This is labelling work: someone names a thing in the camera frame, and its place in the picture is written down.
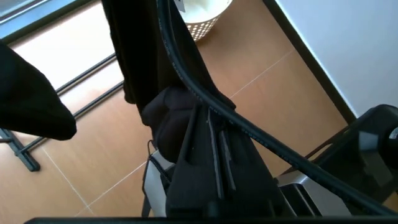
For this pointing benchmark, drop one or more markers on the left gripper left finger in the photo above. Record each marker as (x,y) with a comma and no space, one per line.
(192,186)

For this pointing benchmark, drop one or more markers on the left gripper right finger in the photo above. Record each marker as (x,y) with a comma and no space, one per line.
(248,183)

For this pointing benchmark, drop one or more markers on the black garment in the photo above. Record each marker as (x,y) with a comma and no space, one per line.
(140,62)

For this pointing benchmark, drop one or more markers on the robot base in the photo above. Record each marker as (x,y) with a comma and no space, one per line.
(357,161)

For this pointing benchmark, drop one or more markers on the black clothes rack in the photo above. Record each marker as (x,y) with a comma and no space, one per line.
(90,102)

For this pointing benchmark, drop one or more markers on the white laundry basket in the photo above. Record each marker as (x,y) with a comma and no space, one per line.
(202,18)

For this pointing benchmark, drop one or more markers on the window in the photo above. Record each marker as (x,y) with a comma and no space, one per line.
(18,21)

